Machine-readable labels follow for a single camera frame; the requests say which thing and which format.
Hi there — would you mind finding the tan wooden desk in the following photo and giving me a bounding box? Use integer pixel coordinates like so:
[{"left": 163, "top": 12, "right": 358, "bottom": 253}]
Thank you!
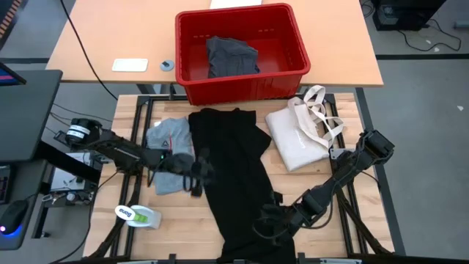
[{"left": 45, "top": 0, "right": 385, "bottom": 88}]

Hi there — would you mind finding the black computer tower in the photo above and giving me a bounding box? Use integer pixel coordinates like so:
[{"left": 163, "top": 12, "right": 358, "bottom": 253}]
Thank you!
[{"left": 372, "top": 0, "right": 448, "bottom": 32}]

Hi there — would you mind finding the black monitor with lit screen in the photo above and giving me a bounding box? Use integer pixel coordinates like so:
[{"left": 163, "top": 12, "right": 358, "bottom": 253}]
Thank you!
[{"left": 0, "top": 61, "right": 27, "bottom": 87}]

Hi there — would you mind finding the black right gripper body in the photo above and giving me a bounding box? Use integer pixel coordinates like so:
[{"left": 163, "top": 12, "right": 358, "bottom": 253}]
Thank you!
[{"left": 263, "top": 204, "right": 305, "bottom": 238}]

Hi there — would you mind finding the white rectangular pad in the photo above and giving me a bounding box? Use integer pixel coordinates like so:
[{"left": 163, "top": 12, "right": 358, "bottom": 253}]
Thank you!
[{"left": 111, "top": 57, "right": 149, "bottom": 73}]

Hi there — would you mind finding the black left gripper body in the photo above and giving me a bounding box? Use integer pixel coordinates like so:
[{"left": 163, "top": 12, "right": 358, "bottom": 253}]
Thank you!
[{"left": 164, "top": 153, "right": 206, "bottom": 184}]

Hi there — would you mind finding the white paper sheet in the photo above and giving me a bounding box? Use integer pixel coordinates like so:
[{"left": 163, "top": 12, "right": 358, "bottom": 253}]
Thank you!
[{"left": 208, "top": 0, "right": 264, "bottom": 10}]

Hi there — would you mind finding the dark grey garment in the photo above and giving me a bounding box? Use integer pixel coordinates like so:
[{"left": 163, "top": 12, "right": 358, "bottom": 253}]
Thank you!
[{"left": 204, "top": 35, "right": 261, "bottom": 79}]

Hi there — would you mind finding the black computer mouse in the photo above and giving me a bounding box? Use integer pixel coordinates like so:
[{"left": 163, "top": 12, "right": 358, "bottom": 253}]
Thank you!
[{"left": 0, "top": 199, "right": 29, "bottom": 235}]

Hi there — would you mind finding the black side desk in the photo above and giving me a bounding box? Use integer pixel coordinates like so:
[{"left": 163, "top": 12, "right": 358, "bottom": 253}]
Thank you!
[{"left": 0, "top": 69, "right": 63, "bottom": 163}]

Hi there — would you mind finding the grey Reebok t-shirt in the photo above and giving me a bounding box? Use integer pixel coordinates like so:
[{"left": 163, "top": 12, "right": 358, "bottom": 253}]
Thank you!
[{"left": 145, "top": 117, "right": 195, "bottom": 196}]

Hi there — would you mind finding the thick black cable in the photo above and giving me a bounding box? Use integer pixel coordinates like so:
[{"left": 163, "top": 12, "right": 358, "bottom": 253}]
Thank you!
[{"left": 59, "top": 0, "right": 119, "bottom": 100}]

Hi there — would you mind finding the cream canvas tote bag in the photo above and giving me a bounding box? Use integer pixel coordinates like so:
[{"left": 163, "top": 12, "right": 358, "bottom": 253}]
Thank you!
[{"left": 264, "top": 85, "right": 346, "bottom": 173}]

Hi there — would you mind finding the white spray bottle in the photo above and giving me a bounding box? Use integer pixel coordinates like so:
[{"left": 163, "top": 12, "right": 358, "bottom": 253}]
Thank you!
[{"left": 114, "top": 204, "right": 163, "bottom": 231}]

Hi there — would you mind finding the black garment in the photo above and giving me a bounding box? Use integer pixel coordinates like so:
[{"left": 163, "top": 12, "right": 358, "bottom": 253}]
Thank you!
[{"left": 188, "top": 107, "right": 297, "bottom": 264}]

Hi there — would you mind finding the red plastic laundry bin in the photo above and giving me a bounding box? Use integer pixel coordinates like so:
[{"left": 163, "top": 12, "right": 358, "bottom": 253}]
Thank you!
[{"left": 174, "top": 2, "right": 311, "bottom": 106}]

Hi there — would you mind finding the black right camera cable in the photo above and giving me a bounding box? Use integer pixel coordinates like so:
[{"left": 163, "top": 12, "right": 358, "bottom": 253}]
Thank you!
[{"left": 251, "top": 197, "right": 335, "bottom": 240}]

